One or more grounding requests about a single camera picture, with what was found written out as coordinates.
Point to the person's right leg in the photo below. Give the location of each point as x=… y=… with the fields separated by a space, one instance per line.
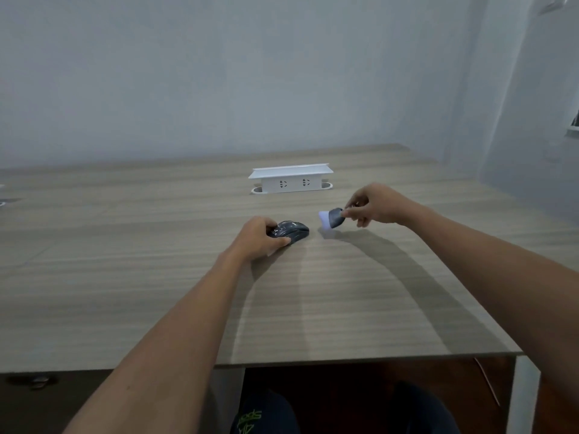
x=423 y=409

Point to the person's right fingers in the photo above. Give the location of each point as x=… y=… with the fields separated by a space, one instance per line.
x=357 y=213

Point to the person's right hand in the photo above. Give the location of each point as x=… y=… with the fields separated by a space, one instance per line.
x=384 y=204

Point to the person's left thumb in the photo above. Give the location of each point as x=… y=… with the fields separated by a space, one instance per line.
x=280 y=243

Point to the person's left hand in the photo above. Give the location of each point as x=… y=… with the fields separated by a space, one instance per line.
x=251 y=241

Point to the white table leg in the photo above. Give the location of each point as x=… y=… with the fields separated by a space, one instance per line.
x=224 y=400
x=522 y=395

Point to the person's left leg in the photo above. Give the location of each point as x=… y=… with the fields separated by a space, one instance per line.
x=264 y=413

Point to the person's right forearm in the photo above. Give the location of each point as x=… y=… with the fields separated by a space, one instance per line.
x=497 y=275

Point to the black computer mouse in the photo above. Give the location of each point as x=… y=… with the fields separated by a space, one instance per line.
x=294 y=231

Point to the white desktop power socket box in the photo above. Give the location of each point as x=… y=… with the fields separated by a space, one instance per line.
x=290 y=178

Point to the person's left forearm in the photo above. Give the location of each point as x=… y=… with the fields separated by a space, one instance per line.
x=172 y=348

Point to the person's leg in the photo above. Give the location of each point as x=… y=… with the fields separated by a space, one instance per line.
x=264 y=413
x=423 y=409

